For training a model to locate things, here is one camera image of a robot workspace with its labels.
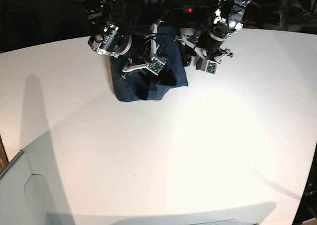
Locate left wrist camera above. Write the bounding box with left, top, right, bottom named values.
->
left=201, top=60, right=218, bottom=74

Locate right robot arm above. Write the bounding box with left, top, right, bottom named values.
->
left=84, top=0, right=168, bottom=77

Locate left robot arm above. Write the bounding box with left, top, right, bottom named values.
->
left=175, top=0, right=252, bottom=74

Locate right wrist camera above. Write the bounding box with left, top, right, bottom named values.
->
left=146, top=57, right=166, bottom=75

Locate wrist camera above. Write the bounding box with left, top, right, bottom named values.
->
left=146, top=57, right=166, bottom=75
left=201, top=60, right=218, bottom=74

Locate dark blue T-shirt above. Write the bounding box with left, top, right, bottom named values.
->
left=110, top=27, right=188, bottom=102

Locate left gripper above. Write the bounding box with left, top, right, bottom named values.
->
left=175, top=31, right=233, bottom=71

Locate grey panel at table corner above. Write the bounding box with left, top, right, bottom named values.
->
left=0, top=150, right=75, bottom=225

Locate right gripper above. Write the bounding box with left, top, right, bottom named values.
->
left=121, top=19, right=166, bottom=79

